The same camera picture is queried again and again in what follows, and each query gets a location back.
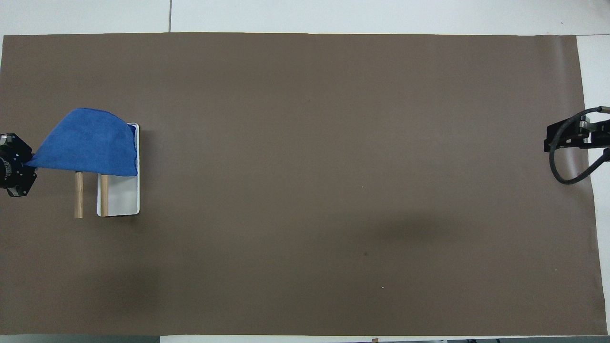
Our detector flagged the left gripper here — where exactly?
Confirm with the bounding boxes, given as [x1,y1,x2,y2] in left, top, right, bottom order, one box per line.
[0,133,38,198]

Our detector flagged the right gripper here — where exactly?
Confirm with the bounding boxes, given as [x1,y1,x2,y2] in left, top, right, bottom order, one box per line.
[543,117,610,153]

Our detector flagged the blue towel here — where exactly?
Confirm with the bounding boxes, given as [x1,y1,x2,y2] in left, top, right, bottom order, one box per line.
[24,108,139,177]

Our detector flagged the white towel rack wooden bars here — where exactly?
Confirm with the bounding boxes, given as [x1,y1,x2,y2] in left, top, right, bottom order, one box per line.
[74,123,141,219]

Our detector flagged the black cable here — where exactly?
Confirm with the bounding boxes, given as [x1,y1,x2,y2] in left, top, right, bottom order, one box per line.
[549,107,610,185]

